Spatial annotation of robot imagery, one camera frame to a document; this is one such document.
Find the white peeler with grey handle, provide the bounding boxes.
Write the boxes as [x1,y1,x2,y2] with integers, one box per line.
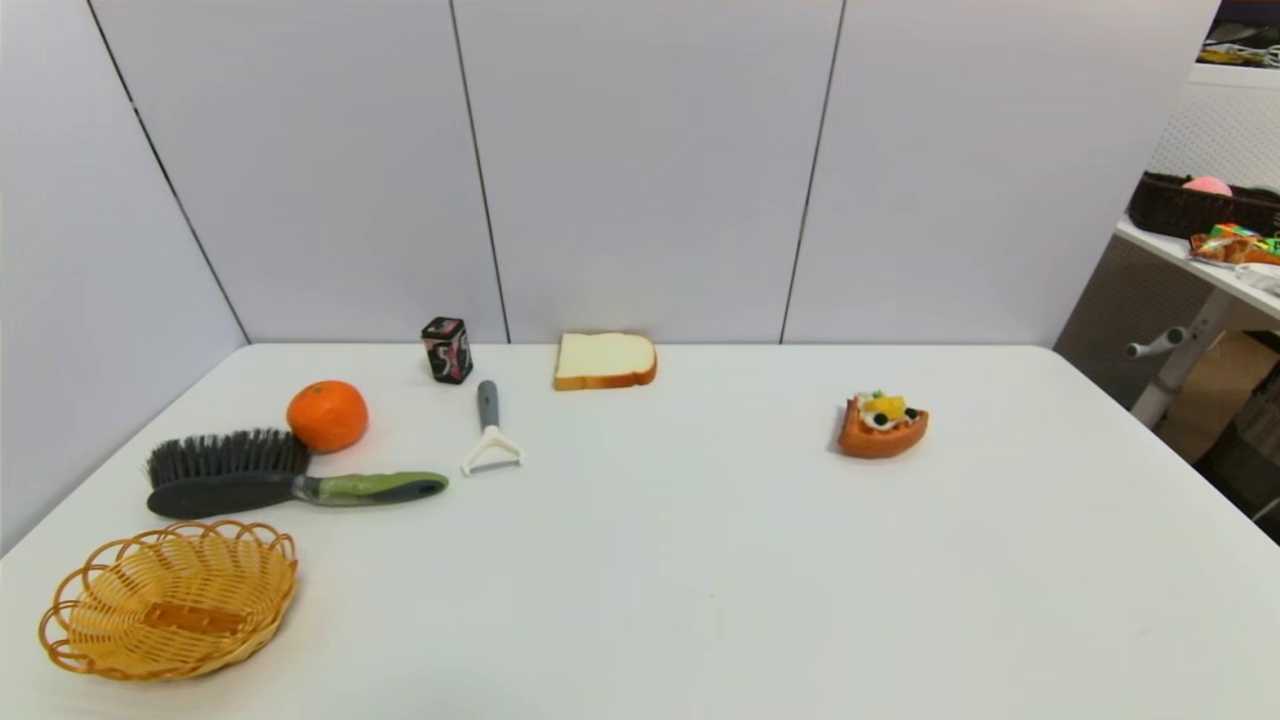
[461,379,524,477]

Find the black brush with green handle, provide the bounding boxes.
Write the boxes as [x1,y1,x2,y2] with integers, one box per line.
[146,428,450,520]

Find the white bread slice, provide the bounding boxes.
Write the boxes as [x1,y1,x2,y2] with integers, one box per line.
[553,332,659,392]

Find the small black patterned tin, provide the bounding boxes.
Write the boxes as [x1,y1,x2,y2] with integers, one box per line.
[421,317,474,386]

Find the orange fruit tart slice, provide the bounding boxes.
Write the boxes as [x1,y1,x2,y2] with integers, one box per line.
[837,391,930,460]

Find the orange fruit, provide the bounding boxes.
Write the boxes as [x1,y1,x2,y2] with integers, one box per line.
[286,380,370,455]

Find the yellow wicker basket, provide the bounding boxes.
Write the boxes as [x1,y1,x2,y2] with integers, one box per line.
[38,519,300,683]

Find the white side table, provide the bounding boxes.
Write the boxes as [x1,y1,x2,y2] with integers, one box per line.
[1114,215,1280,429]

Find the dark brown wicker basket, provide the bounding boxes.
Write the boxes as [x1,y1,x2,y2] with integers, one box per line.
[1127,172,1280,239]

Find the brown cardboard box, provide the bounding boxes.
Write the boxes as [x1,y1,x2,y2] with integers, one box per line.
[1157,331,1280,463]

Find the colourful snack packet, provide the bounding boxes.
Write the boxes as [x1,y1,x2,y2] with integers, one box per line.
[1188,224,1280,267]

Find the grey crank handle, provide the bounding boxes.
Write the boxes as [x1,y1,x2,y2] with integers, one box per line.
[1125,326,1196,359]

